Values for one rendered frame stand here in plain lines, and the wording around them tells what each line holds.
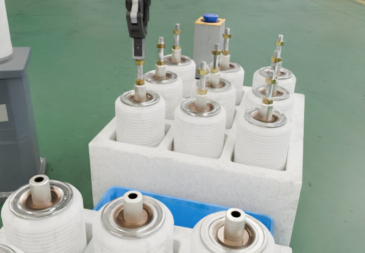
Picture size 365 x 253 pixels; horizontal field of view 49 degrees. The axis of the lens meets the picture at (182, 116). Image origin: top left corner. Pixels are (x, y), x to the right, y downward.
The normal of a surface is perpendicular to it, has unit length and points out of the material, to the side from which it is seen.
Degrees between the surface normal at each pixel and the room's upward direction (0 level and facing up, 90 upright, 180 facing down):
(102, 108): 0
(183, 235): 0
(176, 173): 90
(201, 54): 90
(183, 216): 88
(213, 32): 90
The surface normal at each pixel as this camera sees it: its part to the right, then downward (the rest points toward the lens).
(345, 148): 0.04, -0.89
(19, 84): 0.84, 0.31
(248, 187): -0.27, 0.43
